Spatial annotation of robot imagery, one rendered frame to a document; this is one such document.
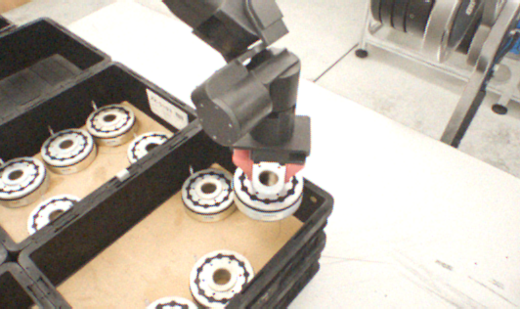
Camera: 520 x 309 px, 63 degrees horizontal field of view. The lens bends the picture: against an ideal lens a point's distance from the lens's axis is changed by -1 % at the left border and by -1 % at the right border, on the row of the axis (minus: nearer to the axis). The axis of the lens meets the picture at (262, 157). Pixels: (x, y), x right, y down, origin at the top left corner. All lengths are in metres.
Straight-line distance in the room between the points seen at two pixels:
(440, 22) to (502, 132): 1.76
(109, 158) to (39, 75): 0.38
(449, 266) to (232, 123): 0.65
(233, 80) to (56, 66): 0.86
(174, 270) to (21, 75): 0.71
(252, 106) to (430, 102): 2.08
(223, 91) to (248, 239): 0.39
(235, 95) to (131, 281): 0.42
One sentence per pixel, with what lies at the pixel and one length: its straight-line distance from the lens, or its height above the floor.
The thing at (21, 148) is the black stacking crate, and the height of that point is 0.86.
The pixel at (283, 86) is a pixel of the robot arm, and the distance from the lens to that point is 0.47.
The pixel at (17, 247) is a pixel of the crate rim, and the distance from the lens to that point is 0.74.
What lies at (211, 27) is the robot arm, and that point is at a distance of 0.49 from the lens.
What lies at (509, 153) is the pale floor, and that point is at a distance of 2.36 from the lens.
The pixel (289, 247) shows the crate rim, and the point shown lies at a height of 0.93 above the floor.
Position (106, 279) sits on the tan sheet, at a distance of 0.77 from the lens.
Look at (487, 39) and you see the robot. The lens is 1.22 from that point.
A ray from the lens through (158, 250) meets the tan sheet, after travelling 0.78.
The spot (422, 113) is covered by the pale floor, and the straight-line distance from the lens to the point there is 2.39.
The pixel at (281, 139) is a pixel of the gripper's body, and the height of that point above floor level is 1.11.
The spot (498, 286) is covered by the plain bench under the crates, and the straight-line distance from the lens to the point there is 0.98.
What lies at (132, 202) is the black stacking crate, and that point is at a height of 0.88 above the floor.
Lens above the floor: 1.48
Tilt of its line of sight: 47 degrees down
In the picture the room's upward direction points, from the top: straight up
